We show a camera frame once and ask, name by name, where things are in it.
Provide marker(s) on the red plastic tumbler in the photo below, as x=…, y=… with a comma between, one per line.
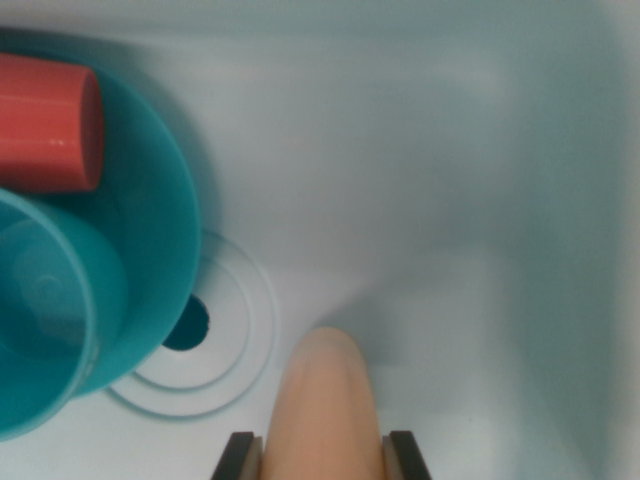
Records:
x=45, y=125

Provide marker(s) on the light blue toy sink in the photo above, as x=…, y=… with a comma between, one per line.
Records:
x=425, y=200

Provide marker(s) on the teal plastic mug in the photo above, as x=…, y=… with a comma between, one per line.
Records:
x=45, y=320

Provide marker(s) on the cream toy detergent bottle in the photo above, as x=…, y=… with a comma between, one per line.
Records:
x=325, y=415

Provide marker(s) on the teal plastic plate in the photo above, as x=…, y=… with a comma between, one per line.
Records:
x=150, y=225

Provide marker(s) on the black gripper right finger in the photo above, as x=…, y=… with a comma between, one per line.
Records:
x=407, y=457

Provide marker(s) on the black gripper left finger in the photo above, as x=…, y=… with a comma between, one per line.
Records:
x=240, y=460

